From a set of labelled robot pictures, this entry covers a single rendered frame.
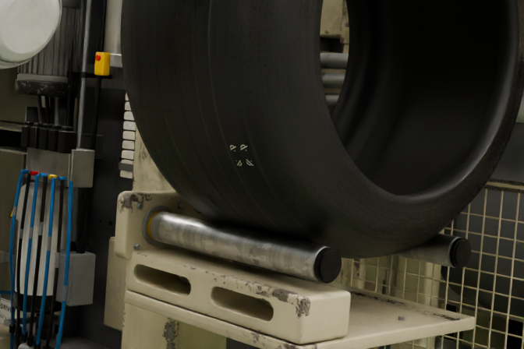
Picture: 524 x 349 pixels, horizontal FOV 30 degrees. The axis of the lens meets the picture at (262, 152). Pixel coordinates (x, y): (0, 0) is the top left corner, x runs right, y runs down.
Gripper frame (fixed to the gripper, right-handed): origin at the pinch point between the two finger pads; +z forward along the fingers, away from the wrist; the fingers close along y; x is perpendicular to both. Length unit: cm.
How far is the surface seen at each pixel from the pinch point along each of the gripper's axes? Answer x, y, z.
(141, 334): 57, 32, 17
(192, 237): 36.9, 12.2, 11.9
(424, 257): 42, -6, 40
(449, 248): 40, -11, 40
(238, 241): 35.9, 2.8, 12.2
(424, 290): 60, 20, 75
